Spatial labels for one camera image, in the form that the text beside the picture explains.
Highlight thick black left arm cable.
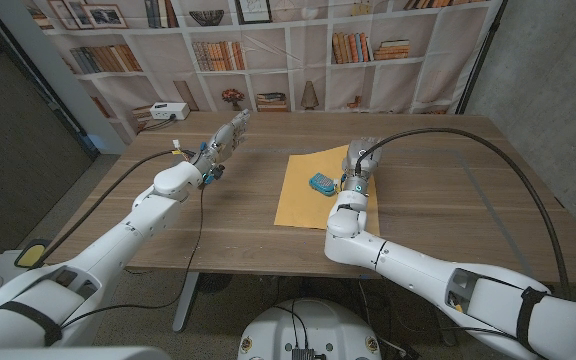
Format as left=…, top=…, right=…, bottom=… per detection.
left=41, top=148, right=193, bottom=264

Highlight grey metal table leg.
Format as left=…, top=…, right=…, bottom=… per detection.
left=172, top=272, right=202, bottom=334

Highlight yellow-brown paper sheet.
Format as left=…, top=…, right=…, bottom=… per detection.
left=273, top=144, right=382, bottom=237

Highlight small blue toy item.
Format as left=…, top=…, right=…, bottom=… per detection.
left=308, top=172, right=338, bottom=197

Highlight yellow black padded object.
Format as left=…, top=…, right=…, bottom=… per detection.
left=14, top=239, right=50, bottom=269

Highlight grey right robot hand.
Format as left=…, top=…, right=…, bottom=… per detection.
left=334, top=137, right=385, bottom=196

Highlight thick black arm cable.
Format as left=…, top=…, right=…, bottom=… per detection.
left=354, top=126, right=571, bottom=301
left=41, top=148, right=193, bottom=264

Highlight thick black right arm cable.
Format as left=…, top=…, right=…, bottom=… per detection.
left=354, top=126, right=571, bottom=301

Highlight white power strip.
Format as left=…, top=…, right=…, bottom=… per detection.
left=149, top=102, right=191, bottom=122

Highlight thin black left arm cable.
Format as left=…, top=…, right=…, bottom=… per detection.
left=59, top=183, right=206, bottom=330

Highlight printed bookshelf backdrop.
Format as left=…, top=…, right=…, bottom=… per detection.
left=21, top=0, right=508, bottom=147

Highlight black backdrop stand pole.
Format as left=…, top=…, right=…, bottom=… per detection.
left=455, top=0, right=509, bottom=115

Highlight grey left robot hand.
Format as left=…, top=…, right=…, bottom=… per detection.
left=190, top=108, right=252, bottom=186

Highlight black power cord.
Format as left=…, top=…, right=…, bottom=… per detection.
left=142, top=115, right=177, bottom=132

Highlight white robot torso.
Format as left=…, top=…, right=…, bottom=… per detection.
left=237, top=298, right=383, bottom=360

